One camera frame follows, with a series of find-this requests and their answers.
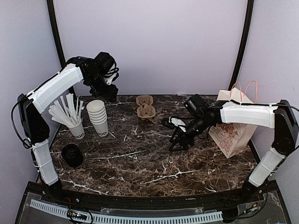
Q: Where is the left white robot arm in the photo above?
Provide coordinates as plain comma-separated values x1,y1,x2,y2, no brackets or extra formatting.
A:
17,52,119,186

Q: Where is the white slotted cable duct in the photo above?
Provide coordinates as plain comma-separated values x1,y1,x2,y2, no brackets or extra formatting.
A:
29,199,223,224

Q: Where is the stack of white paper cups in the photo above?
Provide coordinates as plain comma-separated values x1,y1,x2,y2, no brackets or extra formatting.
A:
86,100,108,137

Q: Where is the stack of black lids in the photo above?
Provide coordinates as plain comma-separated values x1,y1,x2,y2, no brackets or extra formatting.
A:
61,144,84,168

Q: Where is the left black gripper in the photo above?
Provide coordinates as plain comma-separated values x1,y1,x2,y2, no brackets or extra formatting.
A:
86,71,118,102

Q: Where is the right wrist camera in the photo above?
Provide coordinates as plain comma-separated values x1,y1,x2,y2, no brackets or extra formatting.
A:
184,94,206,117

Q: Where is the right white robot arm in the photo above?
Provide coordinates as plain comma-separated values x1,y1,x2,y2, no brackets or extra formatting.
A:
165,99,299,203

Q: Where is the brown cardboard cup carrier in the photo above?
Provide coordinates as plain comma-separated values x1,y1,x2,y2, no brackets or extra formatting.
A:
136,95,156,119

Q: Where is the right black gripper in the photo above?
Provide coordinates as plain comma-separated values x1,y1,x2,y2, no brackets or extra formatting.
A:
169,113,212,151

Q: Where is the white cup holding straws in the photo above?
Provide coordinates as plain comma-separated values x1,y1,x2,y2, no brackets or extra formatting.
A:
68,121,85,140

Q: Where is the printed paper takeout bag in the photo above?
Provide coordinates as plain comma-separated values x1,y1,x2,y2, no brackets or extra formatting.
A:
208,82,257,158

